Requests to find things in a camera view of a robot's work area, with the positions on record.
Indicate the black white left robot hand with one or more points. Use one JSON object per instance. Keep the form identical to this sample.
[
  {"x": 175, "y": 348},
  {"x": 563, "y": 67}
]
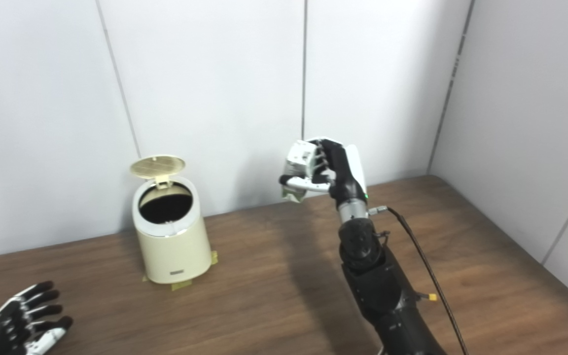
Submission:
[{"x": 3, "y": 330}]

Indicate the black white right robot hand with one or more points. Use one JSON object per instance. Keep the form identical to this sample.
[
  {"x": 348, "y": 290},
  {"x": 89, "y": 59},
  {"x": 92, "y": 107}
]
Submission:
[{"x": 345, "y": 172}]

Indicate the white green milk carton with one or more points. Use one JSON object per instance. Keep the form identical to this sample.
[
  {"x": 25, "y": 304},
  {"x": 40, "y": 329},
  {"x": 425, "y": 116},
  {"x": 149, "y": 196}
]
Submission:
[{"x": 300, "y": 158}]

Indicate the cream round bin lid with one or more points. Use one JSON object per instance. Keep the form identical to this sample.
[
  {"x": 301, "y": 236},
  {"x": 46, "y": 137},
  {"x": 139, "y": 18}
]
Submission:
[{"x": 158, "y": 165}]

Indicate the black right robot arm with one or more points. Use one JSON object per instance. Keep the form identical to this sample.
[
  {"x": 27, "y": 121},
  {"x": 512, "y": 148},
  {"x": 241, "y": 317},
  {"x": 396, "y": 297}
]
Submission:
[{"x": 377, "y": 281}]

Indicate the cream-colored round bin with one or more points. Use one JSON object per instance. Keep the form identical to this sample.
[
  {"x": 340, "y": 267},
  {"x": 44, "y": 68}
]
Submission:
[{"x": 173, "y": 251}]

